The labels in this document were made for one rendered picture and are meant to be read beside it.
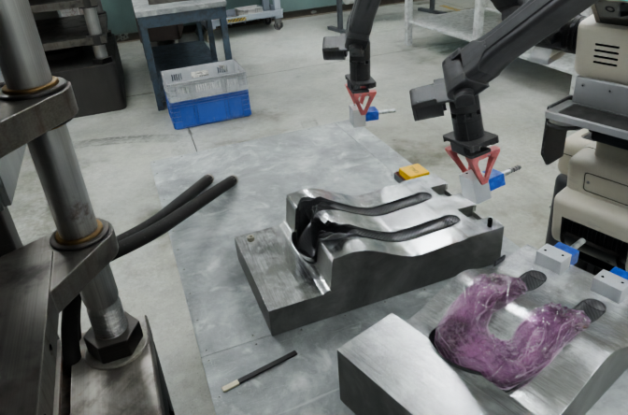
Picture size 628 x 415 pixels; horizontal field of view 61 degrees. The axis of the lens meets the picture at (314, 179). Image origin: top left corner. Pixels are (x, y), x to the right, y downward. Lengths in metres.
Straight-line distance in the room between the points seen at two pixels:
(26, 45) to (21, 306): 0.35
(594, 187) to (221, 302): 0.92
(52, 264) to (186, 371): 1.28
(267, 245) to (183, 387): 1.04
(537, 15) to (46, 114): 0.72
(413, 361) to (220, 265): 0.54
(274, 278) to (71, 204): 0.39
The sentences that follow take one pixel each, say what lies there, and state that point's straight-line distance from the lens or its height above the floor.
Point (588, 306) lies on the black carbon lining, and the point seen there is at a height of 0.85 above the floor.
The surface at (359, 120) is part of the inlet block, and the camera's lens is 1.54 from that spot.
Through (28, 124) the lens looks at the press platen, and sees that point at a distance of 0.79.
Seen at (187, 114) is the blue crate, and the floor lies 0.11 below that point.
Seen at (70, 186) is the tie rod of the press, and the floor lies 1.14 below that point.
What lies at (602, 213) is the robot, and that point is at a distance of 1.43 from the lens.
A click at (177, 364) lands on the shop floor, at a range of 2.16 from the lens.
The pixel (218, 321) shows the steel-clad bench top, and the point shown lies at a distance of 1.07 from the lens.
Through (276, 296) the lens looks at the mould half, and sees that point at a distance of 1.01.
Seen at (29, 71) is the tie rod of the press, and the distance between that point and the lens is 0.84.
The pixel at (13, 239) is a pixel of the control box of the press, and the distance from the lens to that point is 1.22.
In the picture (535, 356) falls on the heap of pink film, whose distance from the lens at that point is 0.87.
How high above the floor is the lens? 1.51
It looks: 28 degrees down
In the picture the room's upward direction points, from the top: 5 degrees counter-clockwise
